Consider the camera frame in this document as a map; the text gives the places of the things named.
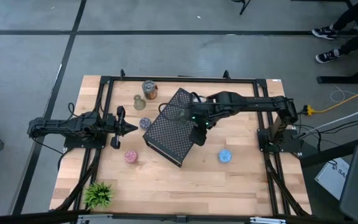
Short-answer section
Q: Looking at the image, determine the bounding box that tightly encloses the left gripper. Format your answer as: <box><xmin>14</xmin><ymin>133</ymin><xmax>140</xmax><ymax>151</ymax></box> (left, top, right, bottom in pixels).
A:
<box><xmin>104</xmin><ymin>105</ymin><xmax>139</xmax><ymax>150</ymax></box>

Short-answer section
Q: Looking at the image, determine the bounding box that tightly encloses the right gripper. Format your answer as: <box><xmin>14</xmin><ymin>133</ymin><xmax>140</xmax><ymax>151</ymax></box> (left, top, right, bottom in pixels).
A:
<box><xmin>175</xmin><ymin>104</ymin><xmax>219</xmax><ymax>147</ymax></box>

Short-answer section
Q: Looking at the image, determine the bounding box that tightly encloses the clear glass candlestick holder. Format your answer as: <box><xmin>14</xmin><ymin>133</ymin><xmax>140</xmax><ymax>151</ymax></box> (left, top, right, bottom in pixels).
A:
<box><xmin>172</xmin><ymin>107</ymin><xmax>188</xmax><ymax>123</ymax></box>
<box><xmin>133</xmin><ymin>95</ymin><xmax>147</xmax><ymax>111</ymax></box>

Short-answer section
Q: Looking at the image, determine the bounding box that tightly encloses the purple patterned candle tin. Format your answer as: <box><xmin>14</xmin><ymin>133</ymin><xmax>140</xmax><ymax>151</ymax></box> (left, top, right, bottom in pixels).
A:
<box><xmin>139</xmin><ymin>117</ymin><xmax>152</xmax><ymax>131</ymax></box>

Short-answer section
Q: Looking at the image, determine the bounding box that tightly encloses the blue patterned candle tin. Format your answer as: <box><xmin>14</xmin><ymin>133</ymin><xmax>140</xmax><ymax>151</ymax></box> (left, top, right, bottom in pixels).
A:
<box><xmin>218</xmin><ymin>149</ymin><xmax>233</xmax><ymax>164</ymax></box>

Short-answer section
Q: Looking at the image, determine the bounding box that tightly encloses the red patterned candle tin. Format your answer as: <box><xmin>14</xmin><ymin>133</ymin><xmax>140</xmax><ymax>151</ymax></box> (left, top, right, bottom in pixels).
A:
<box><xmin>124</xmin><ymin>149</ymin><xmax>138</xmax><ymax>164</ymax></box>

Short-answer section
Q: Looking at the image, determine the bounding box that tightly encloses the black perforated metal shelf riser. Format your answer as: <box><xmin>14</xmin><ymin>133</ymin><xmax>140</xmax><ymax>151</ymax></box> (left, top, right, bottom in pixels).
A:
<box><xmin>142</xmin><ymin>87</ymin><xmax>218</xmax><ymax>168</ymax></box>

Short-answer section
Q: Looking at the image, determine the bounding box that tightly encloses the green artificial plant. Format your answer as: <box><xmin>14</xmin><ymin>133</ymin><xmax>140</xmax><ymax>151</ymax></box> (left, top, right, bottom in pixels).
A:
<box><xmin>83</xmin><ymin>182</ymin><xmax>114</xmax><ymax>210</ymax></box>

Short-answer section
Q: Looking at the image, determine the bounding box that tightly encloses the black stand leg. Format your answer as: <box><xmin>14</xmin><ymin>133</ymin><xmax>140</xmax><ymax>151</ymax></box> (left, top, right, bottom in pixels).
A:
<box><xmin>231</xmin><ymin>0</ymin><xmax>252</xmax><ymax>16</ymax></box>

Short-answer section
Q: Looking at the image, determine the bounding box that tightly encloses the black desk bar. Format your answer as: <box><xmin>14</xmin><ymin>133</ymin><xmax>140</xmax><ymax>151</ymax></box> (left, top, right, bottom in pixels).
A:
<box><xmin>299</xmin><ymin>136</ymin><xmax>358</xmax><ymax>167</ymax></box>

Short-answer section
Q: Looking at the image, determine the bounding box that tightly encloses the black desk foot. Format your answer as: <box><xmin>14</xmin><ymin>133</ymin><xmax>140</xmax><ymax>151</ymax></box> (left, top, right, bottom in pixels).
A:
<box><xmin>316</xmin><ymin>58</ymin><xmax>358</xmax><ymax>85</ymax></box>

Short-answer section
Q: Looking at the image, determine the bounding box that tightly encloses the white printed carton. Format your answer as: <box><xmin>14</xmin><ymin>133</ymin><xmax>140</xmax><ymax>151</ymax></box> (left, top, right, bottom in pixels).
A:
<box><xmin>314</xmin><ymin>157</ymin><xmax>351</xmax><ymax>200</ymax></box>

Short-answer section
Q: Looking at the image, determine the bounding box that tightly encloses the black aluminium table frame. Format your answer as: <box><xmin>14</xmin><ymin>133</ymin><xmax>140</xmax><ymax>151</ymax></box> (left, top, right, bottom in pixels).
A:
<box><xmin>50</xmin><ymin>68</ymin><xmax>312</xmax><ymax>217</ymax></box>

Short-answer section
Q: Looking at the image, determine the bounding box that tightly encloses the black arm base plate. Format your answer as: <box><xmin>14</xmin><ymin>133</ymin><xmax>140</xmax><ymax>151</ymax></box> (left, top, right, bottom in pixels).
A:
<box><xmin>63</xmin><ymin>124</ymin><xmax>108</xmax><ymax>149</ymax></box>
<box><xmin>257</xmin><ymin>129</ymin><xmax>305</xmax><ymax>154</ymax></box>

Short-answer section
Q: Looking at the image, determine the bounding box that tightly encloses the silver metal bracket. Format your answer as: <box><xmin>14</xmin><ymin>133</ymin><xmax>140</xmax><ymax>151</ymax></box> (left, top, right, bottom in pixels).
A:
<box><xmin>76</xmin><ymin>213</ymin><xmax>114</xmax><ymax>224</ymax></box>
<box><xmin>249</xmin><ymin>217</ymin><xmax>287</xmax><ymax>224</ymax></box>

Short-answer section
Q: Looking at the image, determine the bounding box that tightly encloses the yellow power cable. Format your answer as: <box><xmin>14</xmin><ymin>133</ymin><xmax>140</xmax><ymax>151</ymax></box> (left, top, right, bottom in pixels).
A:
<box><xmin>302</xmin><ymin>83</ymin><xmax>358</xmax><ymax>115</ymax></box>

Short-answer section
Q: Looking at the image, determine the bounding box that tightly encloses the black frame beam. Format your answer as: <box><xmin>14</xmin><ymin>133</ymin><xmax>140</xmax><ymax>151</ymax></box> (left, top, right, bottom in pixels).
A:
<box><xmin>0</xmin><ymin>210</ymin><xmax>358</xmax><ymax>224</ymax></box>

